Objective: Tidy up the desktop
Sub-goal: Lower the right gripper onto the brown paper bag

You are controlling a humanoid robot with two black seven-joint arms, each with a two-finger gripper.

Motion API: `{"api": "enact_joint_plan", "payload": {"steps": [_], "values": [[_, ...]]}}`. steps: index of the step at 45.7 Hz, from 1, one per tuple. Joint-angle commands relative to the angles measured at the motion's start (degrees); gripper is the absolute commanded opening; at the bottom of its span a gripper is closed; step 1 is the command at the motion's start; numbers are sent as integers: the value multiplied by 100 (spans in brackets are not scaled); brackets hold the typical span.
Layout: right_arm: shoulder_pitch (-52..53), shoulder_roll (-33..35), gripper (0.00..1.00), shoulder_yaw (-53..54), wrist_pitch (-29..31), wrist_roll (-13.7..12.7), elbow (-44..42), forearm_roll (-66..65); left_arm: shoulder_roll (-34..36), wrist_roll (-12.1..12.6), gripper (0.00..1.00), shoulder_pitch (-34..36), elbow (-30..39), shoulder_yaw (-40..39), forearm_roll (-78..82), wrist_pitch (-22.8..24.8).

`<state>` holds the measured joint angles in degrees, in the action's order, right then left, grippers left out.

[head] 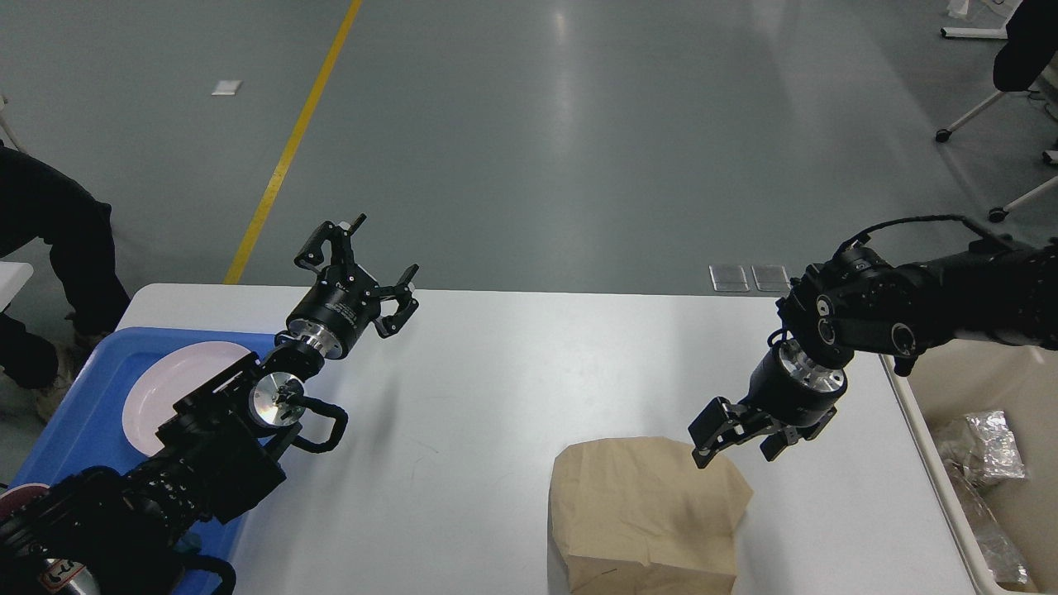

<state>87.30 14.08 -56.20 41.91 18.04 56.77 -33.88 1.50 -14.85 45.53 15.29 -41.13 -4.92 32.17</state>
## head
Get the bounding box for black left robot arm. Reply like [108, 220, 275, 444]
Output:
[2, 215, 419, 594]

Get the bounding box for beige plastic bin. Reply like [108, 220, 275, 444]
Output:
[881, 340, 1057, 594]

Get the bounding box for pink plastic plate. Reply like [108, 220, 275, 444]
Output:
[122, 341, 250, 457]

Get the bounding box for brown paper bag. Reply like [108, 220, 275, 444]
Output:
[549, 437, 754, 594]

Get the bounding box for clear floor plate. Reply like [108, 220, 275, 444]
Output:
[751, 266, 791, 293]
[709, 264, 751, 293]

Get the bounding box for person in black trousers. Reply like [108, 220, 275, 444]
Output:
[1, 145, 130, 423]

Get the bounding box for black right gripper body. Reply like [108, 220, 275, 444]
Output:
[746, 339, 849, 432]

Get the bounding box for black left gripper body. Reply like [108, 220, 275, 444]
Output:
[275, 280, 385, 360]

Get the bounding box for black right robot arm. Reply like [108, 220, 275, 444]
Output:
[689, 215, 1057, 469]

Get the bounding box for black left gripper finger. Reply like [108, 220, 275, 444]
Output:
[373, 264, 420, 338]
[293, 213, 368, 286]

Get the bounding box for blue plastic tray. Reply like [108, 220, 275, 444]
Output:
[2, 327, 273, 594]

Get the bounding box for foil ball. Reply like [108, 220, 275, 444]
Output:
[931, 410, 1028, 487]

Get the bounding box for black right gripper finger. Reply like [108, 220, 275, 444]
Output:
[760, 407, 836, 462]
[688, 397, 779, 469]

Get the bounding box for clear floor plate left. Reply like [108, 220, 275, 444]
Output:
[709, 264, 751, 293]

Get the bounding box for pink mug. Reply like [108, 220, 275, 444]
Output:
[0, 483, 50, 521]

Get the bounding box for clear floor plate right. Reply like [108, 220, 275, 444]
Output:
[751, 266, 791, 293]

